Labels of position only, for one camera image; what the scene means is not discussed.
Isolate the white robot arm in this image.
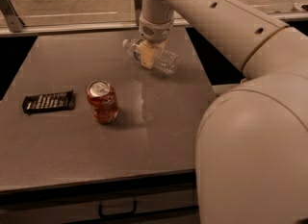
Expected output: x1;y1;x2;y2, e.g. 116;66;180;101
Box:
141;0;308;224

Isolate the metal rail bracket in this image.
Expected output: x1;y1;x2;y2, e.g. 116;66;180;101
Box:
0;0;25;33
134;0;142;25

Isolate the middle metal rail bracket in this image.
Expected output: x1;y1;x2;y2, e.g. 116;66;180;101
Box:
134;0;142;25

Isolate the red soda can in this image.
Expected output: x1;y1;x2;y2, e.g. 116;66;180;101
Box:
87;81;118;124

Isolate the black snack bar wrapper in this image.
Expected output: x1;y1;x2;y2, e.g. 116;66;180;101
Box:
22;90;75;114

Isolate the clear plastic water bottle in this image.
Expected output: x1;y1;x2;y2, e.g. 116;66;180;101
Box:
122;38;178;74

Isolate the grey table drawer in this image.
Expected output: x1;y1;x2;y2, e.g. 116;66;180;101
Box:
0;171;200;224

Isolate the black drawer handle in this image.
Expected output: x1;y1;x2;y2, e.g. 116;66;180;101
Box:
98;200;138;219

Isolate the left metal rail bracket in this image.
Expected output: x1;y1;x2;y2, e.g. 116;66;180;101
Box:
0;0;25;33

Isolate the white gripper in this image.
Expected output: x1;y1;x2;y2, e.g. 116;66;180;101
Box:
139;15;173;69

